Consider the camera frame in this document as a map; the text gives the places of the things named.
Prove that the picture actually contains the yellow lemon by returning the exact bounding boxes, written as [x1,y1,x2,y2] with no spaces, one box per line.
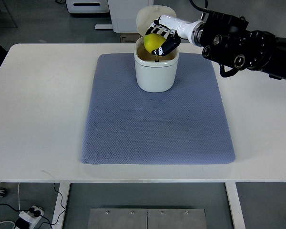
[143,33,166,53]

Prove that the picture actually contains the white appliance with slot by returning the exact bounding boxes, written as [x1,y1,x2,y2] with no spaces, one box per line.
[66,0,109,14]

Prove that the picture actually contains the metal floor plate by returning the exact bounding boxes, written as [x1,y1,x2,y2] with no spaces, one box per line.
[88,208,207,229]

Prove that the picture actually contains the blue quilted mat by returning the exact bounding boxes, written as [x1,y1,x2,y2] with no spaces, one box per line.
[81,53,235,165]

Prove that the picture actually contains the white trash bin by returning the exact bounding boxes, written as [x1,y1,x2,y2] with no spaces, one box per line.
[134,5,179,92]

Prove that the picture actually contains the white cabinet base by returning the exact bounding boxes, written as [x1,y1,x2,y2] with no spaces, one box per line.
[95,0,154,33]

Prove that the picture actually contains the black power cable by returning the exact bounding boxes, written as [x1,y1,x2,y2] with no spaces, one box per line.
[0,183,66,229]

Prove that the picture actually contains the white table leg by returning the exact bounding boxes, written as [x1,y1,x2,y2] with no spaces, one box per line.
[225,182,245,229]
[51,183,71,229]

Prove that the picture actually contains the white table left leg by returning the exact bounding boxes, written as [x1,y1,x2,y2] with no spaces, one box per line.
[51,183,71,229]

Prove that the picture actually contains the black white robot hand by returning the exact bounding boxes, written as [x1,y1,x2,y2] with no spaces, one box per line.
[145,15,198,57]

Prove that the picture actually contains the white cable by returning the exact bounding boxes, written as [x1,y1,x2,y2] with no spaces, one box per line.
[0,183,22,229]

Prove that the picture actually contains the white power strip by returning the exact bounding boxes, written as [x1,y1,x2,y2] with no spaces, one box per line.
[15,206,44,229]

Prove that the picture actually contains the white table right leg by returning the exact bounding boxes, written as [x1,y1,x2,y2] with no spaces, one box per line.
[225,182,245,229]

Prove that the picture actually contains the cardboard box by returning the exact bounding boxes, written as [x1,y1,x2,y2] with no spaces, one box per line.
[120,33,141,43]

